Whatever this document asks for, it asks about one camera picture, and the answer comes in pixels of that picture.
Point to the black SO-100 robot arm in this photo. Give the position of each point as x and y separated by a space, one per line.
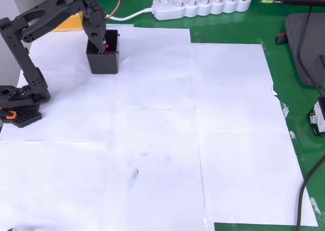
24 58

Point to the yellow cardboard box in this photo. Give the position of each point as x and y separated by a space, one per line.
71 25

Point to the black square box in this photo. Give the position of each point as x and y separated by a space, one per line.
104 63

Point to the black and white electronic module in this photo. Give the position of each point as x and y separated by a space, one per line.
318 119

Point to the white power strip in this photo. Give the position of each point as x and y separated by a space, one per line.
203 8

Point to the orange black table clamp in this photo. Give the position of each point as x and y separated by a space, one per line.
10 115

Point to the red black pull tab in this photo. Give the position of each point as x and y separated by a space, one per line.
281 39

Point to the grey laptop sleeve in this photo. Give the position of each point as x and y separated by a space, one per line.
294 50

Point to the clear tape piece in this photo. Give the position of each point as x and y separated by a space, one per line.
285 111
292 135
314 205

